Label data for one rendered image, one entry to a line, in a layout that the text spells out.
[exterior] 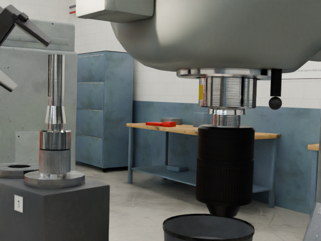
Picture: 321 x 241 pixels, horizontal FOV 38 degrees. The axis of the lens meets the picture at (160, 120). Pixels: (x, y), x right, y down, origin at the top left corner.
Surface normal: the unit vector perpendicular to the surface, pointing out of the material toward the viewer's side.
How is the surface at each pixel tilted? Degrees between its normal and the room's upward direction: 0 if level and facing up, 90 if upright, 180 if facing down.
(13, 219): 90
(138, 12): 112
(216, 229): 86
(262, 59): 131
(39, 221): 90
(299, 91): 90
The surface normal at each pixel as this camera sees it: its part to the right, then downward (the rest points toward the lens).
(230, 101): 0.00, 0.05
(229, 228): -0.55, -0.04
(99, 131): -0.80, 0.01
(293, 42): 0.47, 0.62
